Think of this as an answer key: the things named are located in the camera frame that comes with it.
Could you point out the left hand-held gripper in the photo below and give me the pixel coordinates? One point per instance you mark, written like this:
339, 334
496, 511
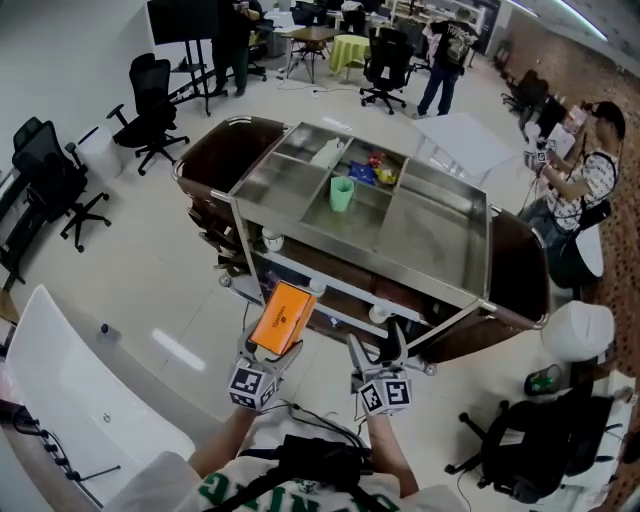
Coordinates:
250, 385

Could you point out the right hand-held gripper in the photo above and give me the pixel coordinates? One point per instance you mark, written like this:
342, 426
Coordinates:
395, 395

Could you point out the orange box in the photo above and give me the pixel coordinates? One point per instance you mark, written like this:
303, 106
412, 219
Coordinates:
282, 317

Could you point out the stainless steel service cart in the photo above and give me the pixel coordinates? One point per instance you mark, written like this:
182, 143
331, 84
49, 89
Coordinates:
430, 235

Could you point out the person's left forearm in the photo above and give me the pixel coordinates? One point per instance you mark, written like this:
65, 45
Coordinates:
225, 445

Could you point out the person's right forearm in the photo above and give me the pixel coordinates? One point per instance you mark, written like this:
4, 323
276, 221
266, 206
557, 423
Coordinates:
392, 455

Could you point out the black chest harness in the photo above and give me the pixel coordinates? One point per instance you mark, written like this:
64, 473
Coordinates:
325, 460

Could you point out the green cup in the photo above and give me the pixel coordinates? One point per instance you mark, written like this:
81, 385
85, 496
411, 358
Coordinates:
342, 195

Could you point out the white shirt with green print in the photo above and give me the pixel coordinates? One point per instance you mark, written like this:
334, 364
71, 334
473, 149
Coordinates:
165, 492

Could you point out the yellow snack packet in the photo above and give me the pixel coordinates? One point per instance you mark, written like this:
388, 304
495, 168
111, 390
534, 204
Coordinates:
387, 176

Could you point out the blue packet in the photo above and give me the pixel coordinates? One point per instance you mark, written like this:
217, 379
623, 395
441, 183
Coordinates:
362, 172

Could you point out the black office chair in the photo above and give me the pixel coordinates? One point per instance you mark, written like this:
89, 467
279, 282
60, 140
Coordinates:
52, 175
150, 100
390, 60
535, 450

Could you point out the red snack packet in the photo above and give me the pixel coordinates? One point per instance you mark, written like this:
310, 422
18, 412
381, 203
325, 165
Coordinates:
376, 160

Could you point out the white bathtub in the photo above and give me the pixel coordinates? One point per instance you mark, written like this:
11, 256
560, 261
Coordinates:
75, 390

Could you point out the white round stool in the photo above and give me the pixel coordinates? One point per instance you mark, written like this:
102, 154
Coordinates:
577, 330

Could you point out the white plastic bottle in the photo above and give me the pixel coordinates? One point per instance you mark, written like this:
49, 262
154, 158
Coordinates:
327, 154

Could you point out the white rectangular table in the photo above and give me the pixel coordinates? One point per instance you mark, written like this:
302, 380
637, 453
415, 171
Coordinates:
465, 142

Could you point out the black bath faucet set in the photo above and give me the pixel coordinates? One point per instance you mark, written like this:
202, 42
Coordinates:
74, 475

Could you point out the white round table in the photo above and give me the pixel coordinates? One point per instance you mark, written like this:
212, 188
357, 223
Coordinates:
591, 250

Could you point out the white cylindrical bin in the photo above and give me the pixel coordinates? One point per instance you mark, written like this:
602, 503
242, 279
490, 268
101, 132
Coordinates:
100, 152

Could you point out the table with yellow-green cloth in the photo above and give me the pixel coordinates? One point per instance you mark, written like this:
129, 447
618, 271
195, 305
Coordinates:
348, 52

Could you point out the wooden table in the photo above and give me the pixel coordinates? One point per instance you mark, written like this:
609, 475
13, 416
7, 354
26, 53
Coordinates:
312, 35

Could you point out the black monitor on stand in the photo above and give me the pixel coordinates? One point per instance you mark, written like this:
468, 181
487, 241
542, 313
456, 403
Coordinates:
182, 20

